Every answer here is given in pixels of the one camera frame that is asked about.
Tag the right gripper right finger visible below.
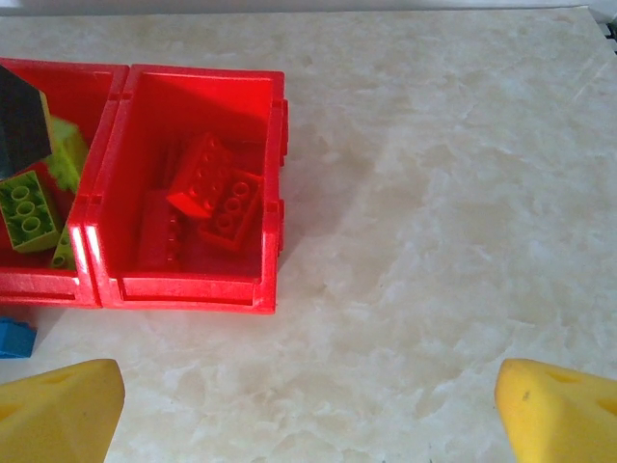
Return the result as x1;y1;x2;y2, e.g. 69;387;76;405
495;358;617;463

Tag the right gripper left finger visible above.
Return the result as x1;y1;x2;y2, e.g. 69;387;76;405
0;358;126;463

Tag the green lego brick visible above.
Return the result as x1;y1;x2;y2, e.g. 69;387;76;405
45;115;91;194
0;170;63;254
49;219;79;271

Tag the blue lego brick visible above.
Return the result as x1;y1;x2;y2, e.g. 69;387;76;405
0;316;39;360

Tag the red plastic storage bin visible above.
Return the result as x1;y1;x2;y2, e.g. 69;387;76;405
84;64;290;315
0;57;130;310

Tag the red lego brick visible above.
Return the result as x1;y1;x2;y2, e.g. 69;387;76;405
197;168;265;252
166;132;236;221

